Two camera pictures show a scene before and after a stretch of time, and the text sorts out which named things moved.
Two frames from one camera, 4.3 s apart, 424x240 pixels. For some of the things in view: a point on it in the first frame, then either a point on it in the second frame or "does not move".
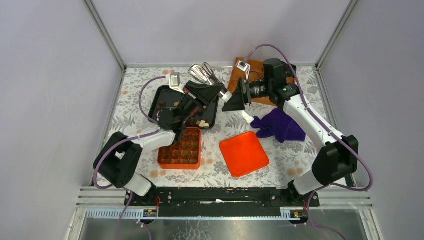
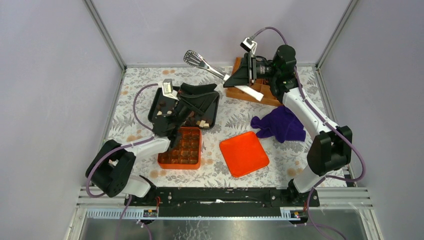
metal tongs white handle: (202, 73) -> (198, 61)
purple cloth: (276, 124) does not move
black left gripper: (200, 94) does not move
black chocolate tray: (169, 109) does not move
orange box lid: (244, 154) does not move
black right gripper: (241, 96) -> (245, 74)
